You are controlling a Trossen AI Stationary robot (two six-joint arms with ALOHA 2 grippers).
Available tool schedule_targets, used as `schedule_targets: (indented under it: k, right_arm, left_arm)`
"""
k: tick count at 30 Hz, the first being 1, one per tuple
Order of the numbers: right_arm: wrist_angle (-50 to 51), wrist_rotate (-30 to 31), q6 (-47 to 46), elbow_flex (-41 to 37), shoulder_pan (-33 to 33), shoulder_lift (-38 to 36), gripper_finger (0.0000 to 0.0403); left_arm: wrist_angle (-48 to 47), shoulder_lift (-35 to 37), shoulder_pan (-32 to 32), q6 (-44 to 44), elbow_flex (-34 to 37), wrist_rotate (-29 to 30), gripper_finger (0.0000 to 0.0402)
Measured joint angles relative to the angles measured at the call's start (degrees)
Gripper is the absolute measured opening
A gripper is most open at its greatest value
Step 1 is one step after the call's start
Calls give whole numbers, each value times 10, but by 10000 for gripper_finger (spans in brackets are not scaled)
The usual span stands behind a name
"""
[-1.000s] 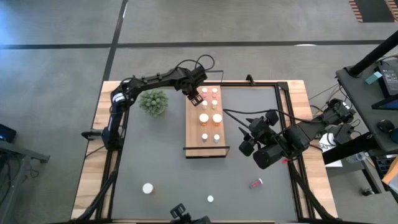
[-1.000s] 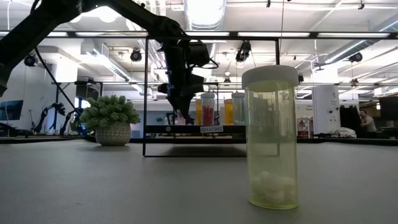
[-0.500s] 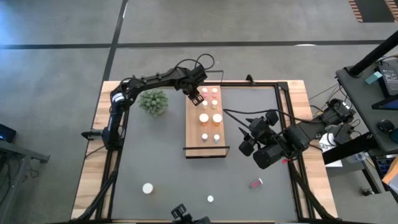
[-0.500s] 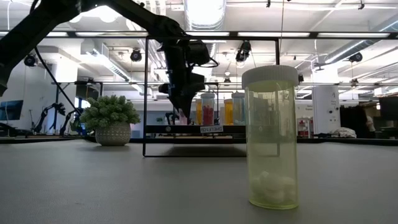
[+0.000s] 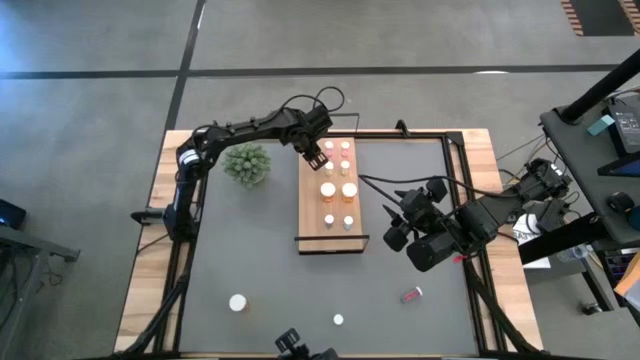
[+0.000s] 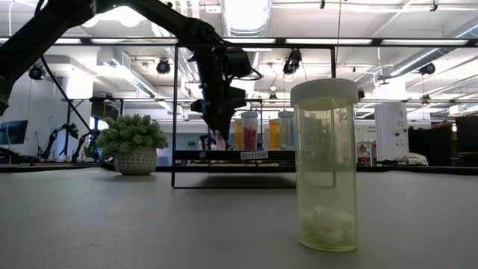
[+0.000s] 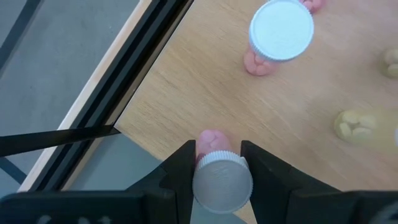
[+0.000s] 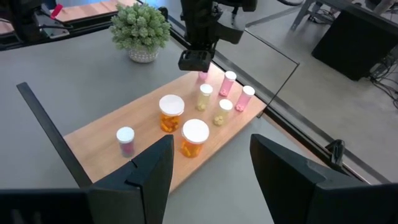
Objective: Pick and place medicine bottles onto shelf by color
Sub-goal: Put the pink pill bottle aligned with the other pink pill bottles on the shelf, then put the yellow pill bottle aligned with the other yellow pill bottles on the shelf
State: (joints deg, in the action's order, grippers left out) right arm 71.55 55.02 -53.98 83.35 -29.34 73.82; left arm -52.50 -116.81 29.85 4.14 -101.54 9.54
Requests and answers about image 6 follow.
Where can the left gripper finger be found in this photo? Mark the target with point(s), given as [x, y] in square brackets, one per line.
[218, 125]

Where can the small pink medicine bottle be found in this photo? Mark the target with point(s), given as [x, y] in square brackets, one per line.
[221, 145]

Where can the small yellow medicine bottle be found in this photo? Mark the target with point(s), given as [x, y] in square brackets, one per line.
[238, 136]

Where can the small bottle with red pills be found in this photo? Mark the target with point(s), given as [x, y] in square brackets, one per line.
[249, 138]

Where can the large orange medicine bottle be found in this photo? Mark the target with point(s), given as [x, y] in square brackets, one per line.
[274, 136]

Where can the small blue medicine bottle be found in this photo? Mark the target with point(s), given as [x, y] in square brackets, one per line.
[286, 130]

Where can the small yellow-green medicine bottle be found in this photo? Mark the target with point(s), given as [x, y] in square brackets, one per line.
[325, 168]

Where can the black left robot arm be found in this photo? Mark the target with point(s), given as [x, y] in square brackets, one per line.
[33, 37]

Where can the white shelf label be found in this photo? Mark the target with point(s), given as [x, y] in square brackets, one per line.
[254, 155]

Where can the black ceiling spotlight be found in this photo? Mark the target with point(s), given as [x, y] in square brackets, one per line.
[293, 61]
[427, 69]
[163, 66]
[36, 73]

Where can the green plant in patterned pot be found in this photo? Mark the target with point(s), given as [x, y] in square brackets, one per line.
[130, 138]

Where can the rack with red bins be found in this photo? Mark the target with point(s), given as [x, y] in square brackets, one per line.
[366, 152]

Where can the white pillar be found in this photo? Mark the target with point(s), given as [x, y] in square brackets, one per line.
[390, 130]

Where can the white cloth heap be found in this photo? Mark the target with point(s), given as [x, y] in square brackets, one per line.
[412, 158]

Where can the black hanging panel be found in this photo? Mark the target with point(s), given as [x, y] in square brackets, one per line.
[422, 142]

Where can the blue screen monitor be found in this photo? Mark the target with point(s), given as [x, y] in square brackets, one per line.
[13, 131]

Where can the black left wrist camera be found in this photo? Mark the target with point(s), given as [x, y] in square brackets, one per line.
[238, 63]

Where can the silver spiral ventilation duct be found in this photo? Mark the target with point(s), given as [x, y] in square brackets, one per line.
[244, 22]

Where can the black metal rig frame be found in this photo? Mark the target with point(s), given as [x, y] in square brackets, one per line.
[411, 169]

